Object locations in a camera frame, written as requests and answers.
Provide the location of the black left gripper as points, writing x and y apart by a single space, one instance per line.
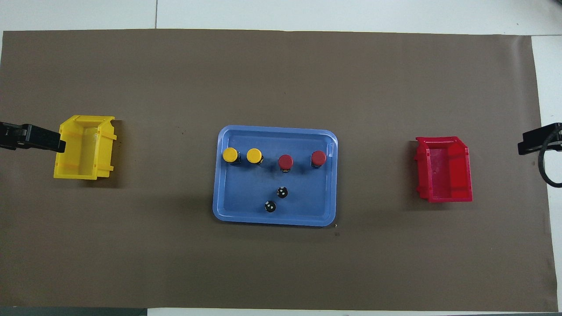
11 136

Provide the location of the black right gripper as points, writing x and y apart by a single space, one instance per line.
556 135

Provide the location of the yellow push button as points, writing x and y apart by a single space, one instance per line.
254 155
230 155

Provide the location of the red push button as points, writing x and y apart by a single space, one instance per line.
318 157
285 162

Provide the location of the yellow storage bin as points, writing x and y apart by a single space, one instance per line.
81 151

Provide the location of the red storage bin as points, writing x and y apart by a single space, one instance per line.
443 169

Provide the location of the blue plastic tray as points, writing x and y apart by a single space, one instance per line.
246 193

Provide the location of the small black cylinder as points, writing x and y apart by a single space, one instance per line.
282 192
270 206

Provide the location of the brown table mat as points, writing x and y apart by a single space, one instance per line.
281 263

